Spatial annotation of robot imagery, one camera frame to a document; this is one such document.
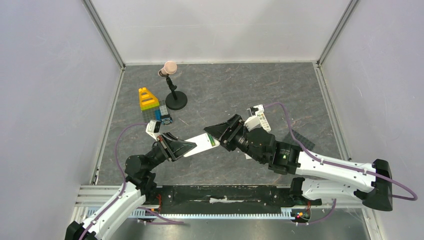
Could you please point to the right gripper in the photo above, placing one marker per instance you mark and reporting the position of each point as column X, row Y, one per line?
column 230, row 133

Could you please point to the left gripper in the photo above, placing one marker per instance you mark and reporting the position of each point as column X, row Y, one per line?
column 173, row 148

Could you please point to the green battery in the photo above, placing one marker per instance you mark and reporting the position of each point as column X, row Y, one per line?
column 211, row 139

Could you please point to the white grey remote control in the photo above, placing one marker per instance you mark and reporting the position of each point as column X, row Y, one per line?
column 202, row 144

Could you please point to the long white remote control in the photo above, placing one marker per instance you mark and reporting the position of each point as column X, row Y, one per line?
column 263, row 121

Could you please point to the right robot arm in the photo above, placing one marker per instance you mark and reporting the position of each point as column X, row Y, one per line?
column 319, row 176

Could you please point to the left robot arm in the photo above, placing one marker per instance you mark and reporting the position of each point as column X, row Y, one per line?
column 137, row 186

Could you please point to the blue toy brick block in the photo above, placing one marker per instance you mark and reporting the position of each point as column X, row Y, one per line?
column 159, row 113

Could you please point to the pink microphone on stand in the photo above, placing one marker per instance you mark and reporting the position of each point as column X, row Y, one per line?
column 176, row 100

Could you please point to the yellow toy brick tower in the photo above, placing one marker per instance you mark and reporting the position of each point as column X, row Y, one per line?
column 147, row 100

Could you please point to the dark studded baseplate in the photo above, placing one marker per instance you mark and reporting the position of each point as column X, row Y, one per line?
column 302, row 139

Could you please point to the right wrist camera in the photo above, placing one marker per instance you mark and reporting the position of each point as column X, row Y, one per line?
column 254, row 119

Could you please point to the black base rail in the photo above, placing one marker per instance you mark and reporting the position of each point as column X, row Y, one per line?
column 226, row 199

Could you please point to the white cable duct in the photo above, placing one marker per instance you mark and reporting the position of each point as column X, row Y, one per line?
column 212, row 215

